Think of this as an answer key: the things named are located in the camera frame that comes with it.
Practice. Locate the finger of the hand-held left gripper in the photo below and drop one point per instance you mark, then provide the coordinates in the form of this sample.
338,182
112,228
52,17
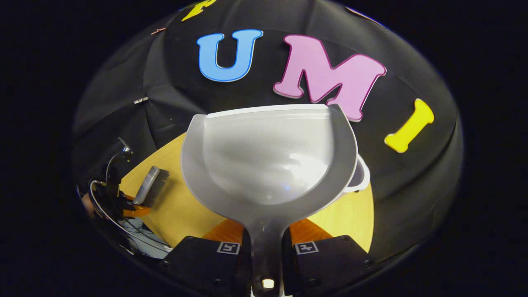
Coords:
138,212
128,199

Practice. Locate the yellow wooden desktop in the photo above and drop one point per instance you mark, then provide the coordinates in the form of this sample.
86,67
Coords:
181,206

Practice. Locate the copper cloth clip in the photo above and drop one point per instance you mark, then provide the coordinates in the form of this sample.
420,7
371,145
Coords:
158,30

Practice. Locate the small grey broom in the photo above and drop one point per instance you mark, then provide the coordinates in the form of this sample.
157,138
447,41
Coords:
146,185

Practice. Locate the white cloth clip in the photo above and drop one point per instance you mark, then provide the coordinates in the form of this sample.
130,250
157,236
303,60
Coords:
141,100

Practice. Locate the grey dustpan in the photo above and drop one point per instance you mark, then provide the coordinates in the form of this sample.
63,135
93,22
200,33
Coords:
268,165

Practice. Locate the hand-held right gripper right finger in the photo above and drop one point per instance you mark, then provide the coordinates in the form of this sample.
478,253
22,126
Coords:
330,264

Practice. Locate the white ribbed garbage bin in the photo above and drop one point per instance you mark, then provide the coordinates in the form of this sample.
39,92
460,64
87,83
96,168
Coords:
361,177

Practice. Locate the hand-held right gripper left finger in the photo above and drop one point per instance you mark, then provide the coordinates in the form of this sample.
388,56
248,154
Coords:
198,264

